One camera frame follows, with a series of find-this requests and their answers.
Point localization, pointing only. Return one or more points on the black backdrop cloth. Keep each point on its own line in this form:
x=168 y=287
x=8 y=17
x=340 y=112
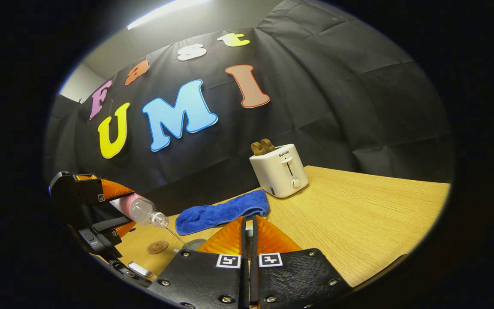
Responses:
x=315 y=107

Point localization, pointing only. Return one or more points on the brown toast slice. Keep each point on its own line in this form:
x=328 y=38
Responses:
x=268 y=146
x=256 y=148

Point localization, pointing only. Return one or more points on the white toaster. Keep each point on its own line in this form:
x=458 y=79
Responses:
x=278 y=171

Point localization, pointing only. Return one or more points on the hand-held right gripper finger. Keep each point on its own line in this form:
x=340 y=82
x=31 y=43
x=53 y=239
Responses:
x=244 y=249
x=254 y=274

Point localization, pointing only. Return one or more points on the clear plastic water bottle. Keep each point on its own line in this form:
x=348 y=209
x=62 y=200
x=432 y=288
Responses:
x=140 y=209

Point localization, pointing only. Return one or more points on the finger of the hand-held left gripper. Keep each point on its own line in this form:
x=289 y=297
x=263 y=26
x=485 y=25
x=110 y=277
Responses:
x=109 y=226
x=79 y=189

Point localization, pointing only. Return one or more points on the blue towel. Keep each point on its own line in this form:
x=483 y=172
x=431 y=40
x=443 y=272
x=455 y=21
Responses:
x=221 y=212

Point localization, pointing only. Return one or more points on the round wooden coaster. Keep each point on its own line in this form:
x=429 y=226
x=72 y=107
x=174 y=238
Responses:
x=157 y=247

